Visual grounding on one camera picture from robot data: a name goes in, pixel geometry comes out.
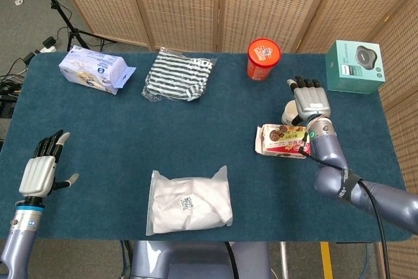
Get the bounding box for black tripod stand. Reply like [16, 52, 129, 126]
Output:
[27, 0, 117, 52]

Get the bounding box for white garment in frosted bag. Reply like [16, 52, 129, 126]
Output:
[145, 165, 234, 237]

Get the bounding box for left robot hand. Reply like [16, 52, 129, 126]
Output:
[18, 129, 80, 198]

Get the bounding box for white power strip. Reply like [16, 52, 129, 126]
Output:
[39, 36, 57, 54]

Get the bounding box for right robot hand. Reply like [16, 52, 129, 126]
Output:
[286, 75, 331, 126]

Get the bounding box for striped garment in clear bag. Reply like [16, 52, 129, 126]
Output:
[141, 46, 219, 103]

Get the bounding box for black floor cables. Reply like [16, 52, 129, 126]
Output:
[0, 52, 37, 118]

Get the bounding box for white blue tissue pack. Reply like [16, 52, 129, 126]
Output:
[58, 44, 137, 96]

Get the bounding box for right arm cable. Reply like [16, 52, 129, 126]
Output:
[298, 131, 391, 279]

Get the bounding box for wicker folding screen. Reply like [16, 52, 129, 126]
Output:
[48, 0, 418, 279]

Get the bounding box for blue table mat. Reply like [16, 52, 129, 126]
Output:
[0, 50, 414, 244]

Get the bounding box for cookie carton box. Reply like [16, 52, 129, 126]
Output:
[255, 123, 311, 159]

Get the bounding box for orange tub with lid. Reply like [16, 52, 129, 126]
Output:
[246, 38, 282, 80]

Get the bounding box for metal table leg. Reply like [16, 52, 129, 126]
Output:
[280, 242, 289, 279]

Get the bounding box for grey robot torso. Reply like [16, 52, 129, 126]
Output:
[130, 240, 272, 279]

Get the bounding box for teal product box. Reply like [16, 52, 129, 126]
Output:
[325, 39, 386, 96]

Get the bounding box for white paper cup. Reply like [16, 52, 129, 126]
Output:
[281, 100, 303, 126]

